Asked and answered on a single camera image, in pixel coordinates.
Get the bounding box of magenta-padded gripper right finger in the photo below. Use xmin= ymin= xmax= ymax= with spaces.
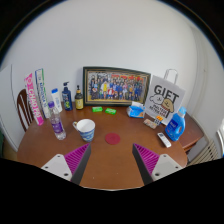
xmin=132 ymin=143 xmax=184 ymax=186

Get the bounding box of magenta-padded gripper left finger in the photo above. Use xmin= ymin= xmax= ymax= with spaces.
xmin=40 ymin=142 xmax=92 ymax=186

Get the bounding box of clear purple-capped water bottle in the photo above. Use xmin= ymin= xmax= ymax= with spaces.
xmin=47 ymin=100 xmax=67 ymax=141

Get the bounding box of white remote control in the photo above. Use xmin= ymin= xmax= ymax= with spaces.
xmin=157 ymin=132 xmax=172 ymax=149

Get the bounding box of blue and white mug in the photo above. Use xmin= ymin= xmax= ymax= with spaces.
xmin=72 ymin=118 xmax=97 ymax=143

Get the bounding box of small beige snack pack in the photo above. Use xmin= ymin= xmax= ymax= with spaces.
xmin=143 ymin=118 xmax=158 ymax=130

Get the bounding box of flat round red coaster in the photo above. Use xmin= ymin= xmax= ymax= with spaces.
xmin=104 ymin=132 xmax=122 ymax=146

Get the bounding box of blue detergent bottle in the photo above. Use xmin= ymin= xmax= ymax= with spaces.
xmin=164 ymin=106 xmax=188 ymax=142

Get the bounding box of blue tissue pack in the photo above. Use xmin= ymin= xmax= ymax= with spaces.
xmin=126 ymin=101 xmax=146 ymax=119

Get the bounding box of white radiator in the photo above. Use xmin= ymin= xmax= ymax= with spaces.
xmin=188 ymin=139 xmax=219 ymax=166

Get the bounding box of amber yellow-labelled pump bottle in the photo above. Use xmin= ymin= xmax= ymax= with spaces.
xmin=74 ymin=84 xmax=85 ymax=111

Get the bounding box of dark blue pump bottle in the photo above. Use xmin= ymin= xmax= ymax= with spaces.
xmin=61 ymin=81 xmax=74 ymax=112

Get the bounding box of white blue-capped lotion bottle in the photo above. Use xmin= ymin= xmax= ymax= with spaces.
xmin=50 ymin=88 xmax=64 ymax=113

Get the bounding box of white paper gift bag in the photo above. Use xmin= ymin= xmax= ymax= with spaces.
xmin=144 ymin=68 xmax=186 ymax=126

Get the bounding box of dark wooden chair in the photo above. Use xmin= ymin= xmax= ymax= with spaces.
xmin=16 ymin=88 xmax=35 ymax=133

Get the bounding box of pink shuttlecock tube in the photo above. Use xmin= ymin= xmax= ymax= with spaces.
xmin=23 ymin=72 xmax=45 ymax=127

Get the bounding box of white shuttlecock tube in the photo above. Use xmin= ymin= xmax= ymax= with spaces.
xmin=34 ymin=68 xmax=52 ymax=120

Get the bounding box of framed group photo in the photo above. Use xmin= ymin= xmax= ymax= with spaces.
xmin=82 ymin=66 xmax=152 ymax=107

